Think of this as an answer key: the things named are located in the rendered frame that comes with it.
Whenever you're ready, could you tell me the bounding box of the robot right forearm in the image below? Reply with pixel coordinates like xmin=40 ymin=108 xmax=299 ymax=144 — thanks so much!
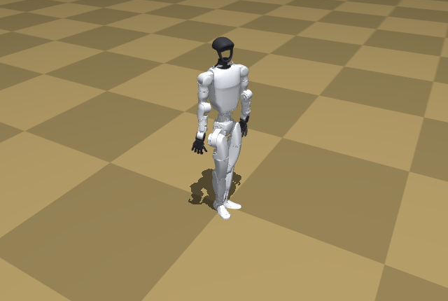
xmin=197 ymin=104 xmax=208 ymax=140

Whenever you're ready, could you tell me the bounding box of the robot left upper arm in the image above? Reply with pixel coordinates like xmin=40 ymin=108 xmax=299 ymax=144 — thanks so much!
xmin=236 ymin=64 xmax=253 ymax=102

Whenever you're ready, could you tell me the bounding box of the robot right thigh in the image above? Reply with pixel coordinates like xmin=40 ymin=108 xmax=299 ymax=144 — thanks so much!
xmin=207 ymin=129 xmax=229 ymax=181

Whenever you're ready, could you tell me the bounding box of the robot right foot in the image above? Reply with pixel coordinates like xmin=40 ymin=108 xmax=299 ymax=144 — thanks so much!
xmin=213 ymin=200 xmax=231 ymax=220

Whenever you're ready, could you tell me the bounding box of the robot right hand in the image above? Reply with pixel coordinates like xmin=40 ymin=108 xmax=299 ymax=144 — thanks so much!
xmin=192 ymin=134 xmax=207 ymax=155

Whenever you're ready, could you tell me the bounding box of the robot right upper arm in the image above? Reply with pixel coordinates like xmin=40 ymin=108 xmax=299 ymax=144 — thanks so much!
xmin=197 ymin=71 xmax=213 ymax=113

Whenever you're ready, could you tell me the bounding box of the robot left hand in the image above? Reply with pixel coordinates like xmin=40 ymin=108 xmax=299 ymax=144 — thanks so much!
xmin=239 ymin=115 xmax=249 ymax=137

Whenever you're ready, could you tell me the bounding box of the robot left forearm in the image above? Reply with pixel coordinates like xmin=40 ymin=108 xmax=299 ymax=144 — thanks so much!
xmin=241 ymin=98 xmax=251 ymax=121

